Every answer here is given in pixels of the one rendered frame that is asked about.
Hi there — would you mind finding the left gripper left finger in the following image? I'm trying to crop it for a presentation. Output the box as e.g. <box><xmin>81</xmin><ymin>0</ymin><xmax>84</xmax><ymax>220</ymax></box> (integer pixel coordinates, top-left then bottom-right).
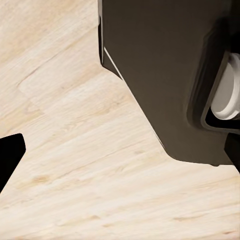
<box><xmin>0</xmin><ymin>133</ymin><xmax>26</xmax><ymax>193</ymax></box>

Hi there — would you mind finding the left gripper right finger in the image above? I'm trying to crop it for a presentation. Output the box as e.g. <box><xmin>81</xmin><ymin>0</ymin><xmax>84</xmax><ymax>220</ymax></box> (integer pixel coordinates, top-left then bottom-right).
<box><xmin>224</xmin><ymin>132</ymin><xmax>240</xmax><ymax>173</ymax></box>

